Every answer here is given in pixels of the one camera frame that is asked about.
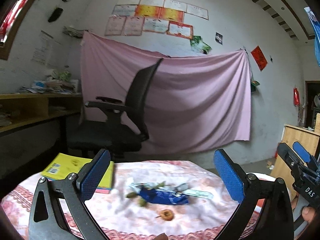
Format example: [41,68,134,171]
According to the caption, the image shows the pink hanging cloth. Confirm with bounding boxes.
[80,33,251,154]

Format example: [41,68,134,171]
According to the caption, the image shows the small black wall photo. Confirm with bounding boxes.
[215,32,223,45]

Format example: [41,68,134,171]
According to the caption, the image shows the red bucket with white rim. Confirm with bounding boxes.
[247,172,276,223]

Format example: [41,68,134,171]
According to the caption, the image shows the blue snack wrapper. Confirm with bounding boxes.
[138,188,189,205]

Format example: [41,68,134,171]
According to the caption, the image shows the red hanging ornament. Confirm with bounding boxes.
[293,87,300,106]

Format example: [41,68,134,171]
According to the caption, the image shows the grey crumpled wrapper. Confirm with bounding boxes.
[174,183,188,192]

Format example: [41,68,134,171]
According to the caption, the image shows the green hanging item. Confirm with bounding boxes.
[251,80,260,93]

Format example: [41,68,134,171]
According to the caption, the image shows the green wall pictures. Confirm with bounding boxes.
[190,36,212,55]

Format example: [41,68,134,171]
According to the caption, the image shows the red diamond wall paper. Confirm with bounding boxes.
[251,46,267,71]

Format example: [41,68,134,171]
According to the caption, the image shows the wooden shelf desk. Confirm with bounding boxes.
[1,93,83,137]

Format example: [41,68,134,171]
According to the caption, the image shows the person's right hand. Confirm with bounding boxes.
[291,194,316,224]

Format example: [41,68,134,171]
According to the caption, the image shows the yellow book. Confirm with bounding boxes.
[41,153,114,194]

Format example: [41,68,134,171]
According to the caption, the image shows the wall certificates cluster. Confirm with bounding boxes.
[104,0,209,40]

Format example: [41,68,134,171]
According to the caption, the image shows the black office chair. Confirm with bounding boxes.
[67,59,163,155]

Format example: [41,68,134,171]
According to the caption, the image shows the wooden cabinet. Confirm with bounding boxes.
[271,125,319,199]

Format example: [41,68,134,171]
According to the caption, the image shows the pink floral tablecloth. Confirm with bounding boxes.
[0,160,266,240]

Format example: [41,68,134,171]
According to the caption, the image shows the white green medicine packet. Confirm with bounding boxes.
[182,189,213,199]

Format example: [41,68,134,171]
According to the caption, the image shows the brown fruit core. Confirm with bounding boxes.
[157,209,175,221]

